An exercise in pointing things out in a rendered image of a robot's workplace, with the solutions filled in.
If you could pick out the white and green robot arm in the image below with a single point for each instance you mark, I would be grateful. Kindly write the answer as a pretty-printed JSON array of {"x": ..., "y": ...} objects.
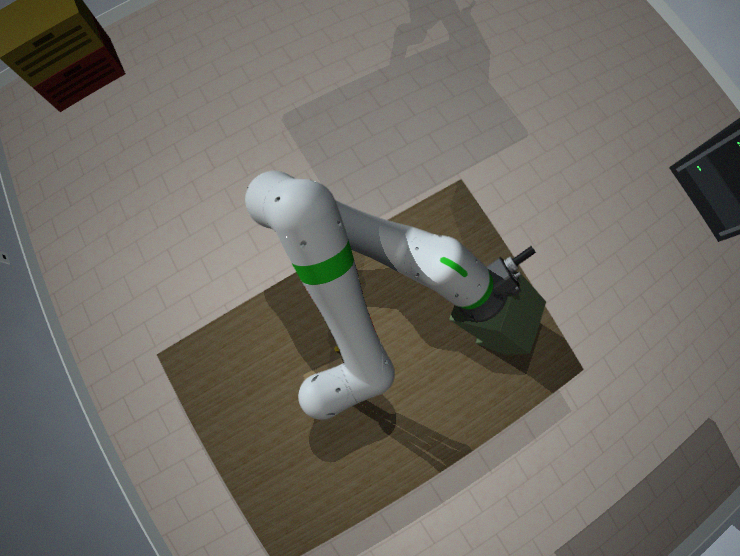
[{"x": 318, "y": 234}]

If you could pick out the tan flat mat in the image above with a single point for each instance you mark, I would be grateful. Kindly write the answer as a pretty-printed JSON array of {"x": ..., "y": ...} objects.
[{"x": 325, "y": 367}]

